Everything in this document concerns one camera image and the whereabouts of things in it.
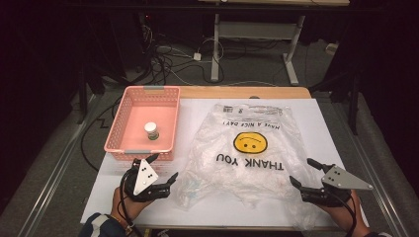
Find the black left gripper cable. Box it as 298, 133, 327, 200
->
119, 169, 143, 237

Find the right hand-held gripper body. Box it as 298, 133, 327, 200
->
299, 164, 375, 208

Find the clear plastic bag yellow face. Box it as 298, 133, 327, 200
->
173, 103, 320, 232

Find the white board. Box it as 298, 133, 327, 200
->
80, 97, 371, 229

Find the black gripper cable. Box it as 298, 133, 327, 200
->
329, 189, 359, 237
119, 169, 143, 237

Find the small bottle white cap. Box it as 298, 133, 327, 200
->
143, 121, 161, 141

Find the tangle of floor cables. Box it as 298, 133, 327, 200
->
136, 24, 228, 87

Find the metal floor rail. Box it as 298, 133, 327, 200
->
324, 95, 419, 237
16, 93, 102, 237

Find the person's left hand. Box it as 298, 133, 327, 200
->
110, 187, 153, 227

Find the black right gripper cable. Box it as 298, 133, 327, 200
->
329, 189, 359, 237

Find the white metal desk frame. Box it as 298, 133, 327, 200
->
197, 0, 351, 86

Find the black floor cable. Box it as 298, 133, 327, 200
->
80, 94, 124, 173

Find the gold bracelet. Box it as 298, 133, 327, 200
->
108, 213, 134, 233

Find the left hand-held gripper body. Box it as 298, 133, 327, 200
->
123, 158, 172, 202

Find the pink plastic basket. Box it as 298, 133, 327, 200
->
103, 85, 182, 162

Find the person's right hand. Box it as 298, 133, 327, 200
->
317, 190, 371, 237

